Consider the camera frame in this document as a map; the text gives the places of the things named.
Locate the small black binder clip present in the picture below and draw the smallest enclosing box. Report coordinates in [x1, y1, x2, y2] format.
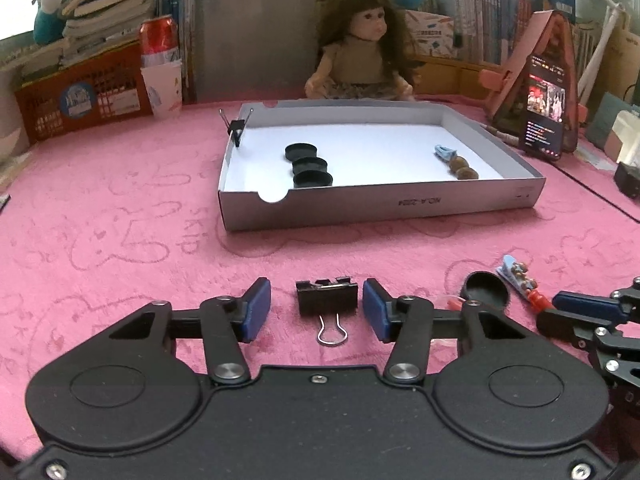
[218, 108, 254, 148]

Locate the red soda can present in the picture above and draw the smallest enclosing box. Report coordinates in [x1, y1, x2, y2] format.
[139, 15, 180, 67]

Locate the stack of books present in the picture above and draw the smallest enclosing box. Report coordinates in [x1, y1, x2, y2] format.
[2, 0, 156, 76]

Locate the red plastic basket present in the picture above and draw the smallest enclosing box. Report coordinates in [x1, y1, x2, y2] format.
[14, 42, 152, 144]

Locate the black round lid front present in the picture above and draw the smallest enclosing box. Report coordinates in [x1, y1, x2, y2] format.
[292, 156, 328, 176]

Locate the yellow wooden box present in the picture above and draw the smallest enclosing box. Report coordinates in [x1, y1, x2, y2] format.
[413, 55, 499, 100]

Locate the pink rabbit-pattern table mat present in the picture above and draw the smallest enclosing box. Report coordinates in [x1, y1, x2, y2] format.
[1, 106, 639, 457]

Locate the black round lid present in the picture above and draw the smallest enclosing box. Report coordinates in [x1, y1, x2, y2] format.
[460, 271, 510, 311]
[292, 156, 328, 176]
[284, 143, 317, 162]
[293, 170, 333, 188]

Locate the pink triangular phone stand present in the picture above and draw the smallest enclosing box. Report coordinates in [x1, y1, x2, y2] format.
[478, 11, 587, 162]

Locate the brown-haired doll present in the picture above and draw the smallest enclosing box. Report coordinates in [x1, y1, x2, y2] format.
[304, 0, 413, 101]

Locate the smartphone with lit screen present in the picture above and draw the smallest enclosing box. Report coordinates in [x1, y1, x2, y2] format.
[520, 55, 567, 162]

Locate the large black binder clip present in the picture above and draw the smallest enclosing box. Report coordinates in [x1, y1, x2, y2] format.
[295, 276, 358, 347]

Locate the colourful patterned white box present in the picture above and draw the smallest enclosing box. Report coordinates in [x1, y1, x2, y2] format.
[405, 10, 456, 58]

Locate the grey metal box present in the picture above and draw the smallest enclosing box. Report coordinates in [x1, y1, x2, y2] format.
[192, 0, 317, 103]

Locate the brown acorn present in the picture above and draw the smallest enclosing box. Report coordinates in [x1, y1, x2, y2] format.
[448, 156, 469, 172]
[456, 167, 478, 180]

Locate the grey cardboard box tray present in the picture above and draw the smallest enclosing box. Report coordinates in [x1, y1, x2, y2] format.
[218, 100, 546, 232]

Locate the white paper cup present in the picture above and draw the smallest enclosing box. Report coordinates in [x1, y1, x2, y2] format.
[141, 61, 182, 119]

